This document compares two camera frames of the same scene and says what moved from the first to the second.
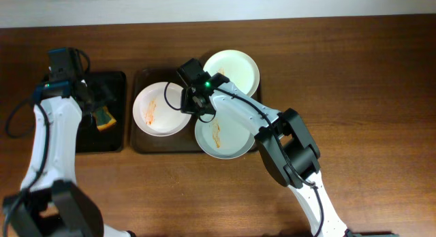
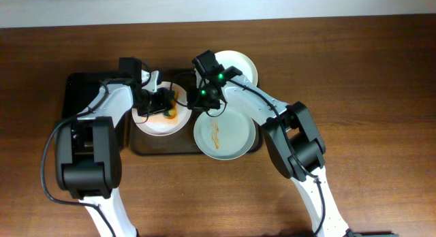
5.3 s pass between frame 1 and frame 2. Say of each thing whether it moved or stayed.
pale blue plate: stayed
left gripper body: moved
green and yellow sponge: moved
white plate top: stayed
